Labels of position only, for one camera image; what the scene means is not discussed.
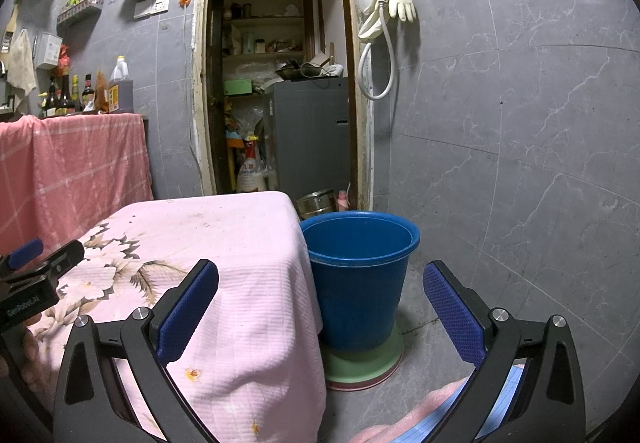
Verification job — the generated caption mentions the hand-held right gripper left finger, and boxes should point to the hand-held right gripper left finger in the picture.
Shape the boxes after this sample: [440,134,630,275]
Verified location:
[52,259,221,443]

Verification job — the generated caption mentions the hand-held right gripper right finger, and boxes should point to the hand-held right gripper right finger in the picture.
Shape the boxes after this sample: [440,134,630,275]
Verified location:
[422,259,587,443]

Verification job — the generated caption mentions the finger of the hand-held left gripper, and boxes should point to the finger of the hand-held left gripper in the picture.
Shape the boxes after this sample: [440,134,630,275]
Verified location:
[10,239,86,285]
[0,238,44,274]

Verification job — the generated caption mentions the blue plastic bucket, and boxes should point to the blue plastic bucket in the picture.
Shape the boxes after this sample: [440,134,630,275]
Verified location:
[299,210,421,353]

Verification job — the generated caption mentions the person's left hand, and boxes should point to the person's left hand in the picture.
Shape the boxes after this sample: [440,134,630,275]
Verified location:
[0,313,44,379]

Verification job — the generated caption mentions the floral pink tablecloth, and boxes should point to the floral pink tablecloth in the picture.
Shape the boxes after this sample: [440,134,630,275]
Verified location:
[25,191,328,443]

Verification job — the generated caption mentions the light blue garment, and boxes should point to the light blue garment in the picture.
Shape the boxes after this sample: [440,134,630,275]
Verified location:
[395,363,526,443]

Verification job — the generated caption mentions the pink fleece garment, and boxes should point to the pink fleece garment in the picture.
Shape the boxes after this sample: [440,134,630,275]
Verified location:
[350,375,481,443]

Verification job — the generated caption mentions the pink checked cloth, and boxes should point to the pink checked cloth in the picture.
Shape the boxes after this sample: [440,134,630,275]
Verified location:
[0,113,154,254]

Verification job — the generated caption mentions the green plastic basin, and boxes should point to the green plastic basin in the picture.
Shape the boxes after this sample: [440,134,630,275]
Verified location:
[322,323,405,384]

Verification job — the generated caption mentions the pink plastic basin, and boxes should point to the pink plastic basin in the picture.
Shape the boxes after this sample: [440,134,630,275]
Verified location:
[325,368,401,392]

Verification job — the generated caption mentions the white spray bottle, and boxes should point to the white spray bottle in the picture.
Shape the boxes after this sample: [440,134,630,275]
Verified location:
[236,143,268,194]

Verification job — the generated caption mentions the orange liquid bottle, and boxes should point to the orange liquid bottle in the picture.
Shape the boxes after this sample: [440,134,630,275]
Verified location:
[95,72,110,114]

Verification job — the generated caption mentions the black-capped sauce bottle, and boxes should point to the black-capped sauce bottle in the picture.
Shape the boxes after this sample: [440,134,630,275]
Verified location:
[81,74,97,112]

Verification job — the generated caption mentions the metal pot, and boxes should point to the metal pot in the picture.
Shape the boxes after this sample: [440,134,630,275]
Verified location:
[296,189,337,220]

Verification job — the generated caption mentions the cooking oil jug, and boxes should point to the cooking oil jug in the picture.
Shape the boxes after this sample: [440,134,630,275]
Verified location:
[107,55,135,114]

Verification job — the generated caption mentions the white hanging rag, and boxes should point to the white hanging rag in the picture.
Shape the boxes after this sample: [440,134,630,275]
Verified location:
[7,29,37,96]

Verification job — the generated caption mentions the grey washing machine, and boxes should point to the grey washing machine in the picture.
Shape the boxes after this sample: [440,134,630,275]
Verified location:
[264,77,351,206]

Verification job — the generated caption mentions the black wok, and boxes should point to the black wok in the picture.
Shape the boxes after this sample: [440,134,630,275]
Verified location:
[275,63,307,81]

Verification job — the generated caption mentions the wooden shelf unit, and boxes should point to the wooden shelf unit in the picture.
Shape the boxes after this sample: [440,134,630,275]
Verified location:
[222,0,313,74]

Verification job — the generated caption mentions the cream rubber gloves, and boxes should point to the cream rubber gloves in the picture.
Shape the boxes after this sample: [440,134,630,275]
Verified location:
[381,0,417,22]

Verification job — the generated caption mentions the white wall-mounted box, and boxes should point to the white wall-mounted box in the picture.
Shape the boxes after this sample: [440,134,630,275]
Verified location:
[32,33,63,70]

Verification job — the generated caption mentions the thin white cable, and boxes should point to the thin white cable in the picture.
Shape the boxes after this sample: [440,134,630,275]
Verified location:
[185,4,198,161]

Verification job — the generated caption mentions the wooden door frame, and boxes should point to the wooden door frame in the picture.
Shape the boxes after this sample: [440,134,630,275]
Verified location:
[191,0,375,211]

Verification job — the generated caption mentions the wooden-handled brush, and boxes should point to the wooden-handled brush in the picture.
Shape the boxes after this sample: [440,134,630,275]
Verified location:
[4,3,21,41]

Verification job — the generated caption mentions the wire wall rack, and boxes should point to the wire wall rack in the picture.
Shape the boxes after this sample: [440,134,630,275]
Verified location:
[56,0,105,26]

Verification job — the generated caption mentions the white hose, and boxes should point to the white hose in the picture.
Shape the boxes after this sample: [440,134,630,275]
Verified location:
[357,0,396,101]

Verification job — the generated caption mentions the wall socket panel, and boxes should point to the wall socket panel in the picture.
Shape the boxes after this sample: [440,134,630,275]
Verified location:
[133,0,171,20]

